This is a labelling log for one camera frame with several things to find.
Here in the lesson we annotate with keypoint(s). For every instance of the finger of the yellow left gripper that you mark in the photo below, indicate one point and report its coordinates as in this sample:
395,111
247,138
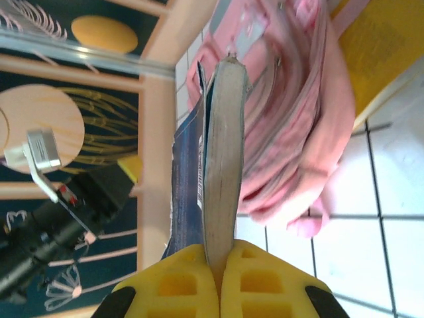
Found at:
132,169

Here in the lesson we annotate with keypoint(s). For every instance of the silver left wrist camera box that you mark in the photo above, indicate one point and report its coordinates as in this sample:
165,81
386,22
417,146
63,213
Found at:
43,149

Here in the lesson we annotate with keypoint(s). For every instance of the aluminium corner post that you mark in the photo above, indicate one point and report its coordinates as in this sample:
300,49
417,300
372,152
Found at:
99,54

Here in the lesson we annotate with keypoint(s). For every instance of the wall panel yellow oval feather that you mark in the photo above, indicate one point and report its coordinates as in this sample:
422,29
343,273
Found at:
99,33

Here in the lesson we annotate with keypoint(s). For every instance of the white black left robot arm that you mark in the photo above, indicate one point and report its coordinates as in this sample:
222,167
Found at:
16,275

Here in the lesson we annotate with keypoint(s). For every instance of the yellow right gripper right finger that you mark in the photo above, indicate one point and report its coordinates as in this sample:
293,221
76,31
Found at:
265,288

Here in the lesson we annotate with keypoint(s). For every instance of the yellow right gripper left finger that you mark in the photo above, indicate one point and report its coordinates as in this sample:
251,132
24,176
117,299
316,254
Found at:
172,288

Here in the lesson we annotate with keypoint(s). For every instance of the pink school backpack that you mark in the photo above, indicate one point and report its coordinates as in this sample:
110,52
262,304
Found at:
291,132

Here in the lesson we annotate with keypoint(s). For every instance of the wall panel peach circle strands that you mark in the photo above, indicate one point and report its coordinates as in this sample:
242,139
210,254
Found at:
99,99

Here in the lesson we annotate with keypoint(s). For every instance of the blue paperback book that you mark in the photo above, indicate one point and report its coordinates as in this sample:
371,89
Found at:
222,159

